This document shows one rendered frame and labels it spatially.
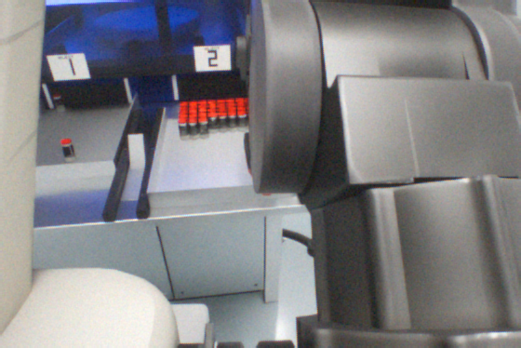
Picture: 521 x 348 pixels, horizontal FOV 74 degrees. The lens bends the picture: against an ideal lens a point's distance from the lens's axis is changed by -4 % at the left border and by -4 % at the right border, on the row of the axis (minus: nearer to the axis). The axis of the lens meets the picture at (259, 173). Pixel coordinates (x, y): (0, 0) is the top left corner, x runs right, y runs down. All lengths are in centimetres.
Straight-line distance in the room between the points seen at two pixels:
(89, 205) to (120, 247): 60
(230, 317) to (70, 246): 66
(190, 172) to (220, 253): 62
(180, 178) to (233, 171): 11
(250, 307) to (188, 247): 43
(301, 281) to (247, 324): 31
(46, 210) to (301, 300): 113
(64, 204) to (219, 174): 29
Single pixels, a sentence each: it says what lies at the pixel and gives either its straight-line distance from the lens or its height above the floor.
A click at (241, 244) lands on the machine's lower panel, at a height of 37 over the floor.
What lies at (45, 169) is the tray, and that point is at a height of 91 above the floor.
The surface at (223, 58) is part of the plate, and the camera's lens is 91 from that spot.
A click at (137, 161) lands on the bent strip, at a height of 89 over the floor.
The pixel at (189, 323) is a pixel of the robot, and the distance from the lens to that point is 31.
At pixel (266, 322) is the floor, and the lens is 152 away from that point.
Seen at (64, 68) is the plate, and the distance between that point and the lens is 97.
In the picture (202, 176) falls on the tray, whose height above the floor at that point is 88.
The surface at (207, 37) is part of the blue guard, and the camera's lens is 90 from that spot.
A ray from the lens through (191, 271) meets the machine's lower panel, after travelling 137.
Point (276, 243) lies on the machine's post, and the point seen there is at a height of 35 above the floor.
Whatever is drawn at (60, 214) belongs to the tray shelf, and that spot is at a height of 88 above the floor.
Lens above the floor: 130
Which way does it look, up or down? 36 degrees down
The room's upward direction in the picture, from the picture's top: straight up
